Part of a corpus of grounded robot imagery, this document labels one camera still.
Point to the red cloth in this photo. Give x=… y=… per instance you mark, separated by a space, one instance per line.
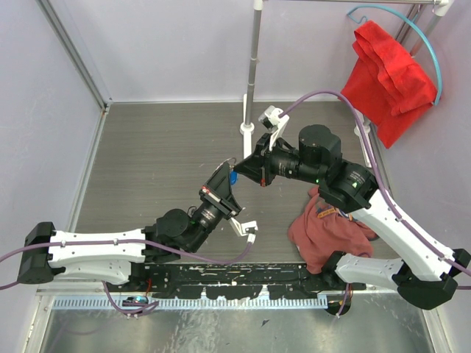
x=387 y=84

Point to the metal rack pole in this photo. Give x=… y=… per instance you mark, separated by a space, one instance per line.
x=253 y=61

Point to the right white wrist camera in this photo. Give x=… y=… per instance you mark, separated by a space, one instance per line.
x=275 y=121

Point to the white pole base foot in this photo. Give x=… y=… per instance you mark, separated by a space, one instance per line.
x=246 y=131

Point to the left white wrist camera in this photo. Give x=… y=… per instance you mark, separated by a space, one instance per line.
x=247 y=229

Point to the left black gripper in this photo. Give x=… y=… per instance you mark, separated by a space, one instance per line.
x=216 y=192

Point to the slotted cable duct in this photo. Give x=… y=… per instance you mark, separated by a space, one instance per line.
x=260 y=303

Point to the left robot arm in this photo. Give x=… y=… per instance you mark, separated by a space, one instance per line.
x=111 y=257

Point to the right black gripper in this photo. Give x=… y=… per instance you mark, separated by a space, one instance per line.
x=257 y=167

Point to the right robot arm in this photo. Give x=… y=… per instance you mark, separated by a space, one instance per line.
x=423 y=274

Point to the black mounting plate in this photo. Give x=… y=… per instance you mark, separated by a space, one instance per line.
x=238 y=281

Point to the maroon printed t-shirt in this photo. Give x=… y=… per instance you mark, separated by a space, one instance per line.
x=322 y=229

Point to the blue clothes hanger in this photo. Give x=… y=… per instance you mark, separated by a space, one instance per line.
x=420 y=33

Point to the blue tagged key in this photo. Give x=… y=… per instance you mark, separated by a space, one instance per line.
x=233 y=177

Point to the metal keyring with keys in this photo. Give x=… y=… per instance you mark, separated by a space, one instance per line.
x=231 y=161

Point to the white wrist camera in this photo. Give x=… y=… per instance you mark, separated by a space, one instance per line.
x=247 y=229
x=275 y=121

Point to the aluminium corner profile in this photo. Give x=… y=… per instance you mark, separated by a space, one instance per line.
x=73 y=53

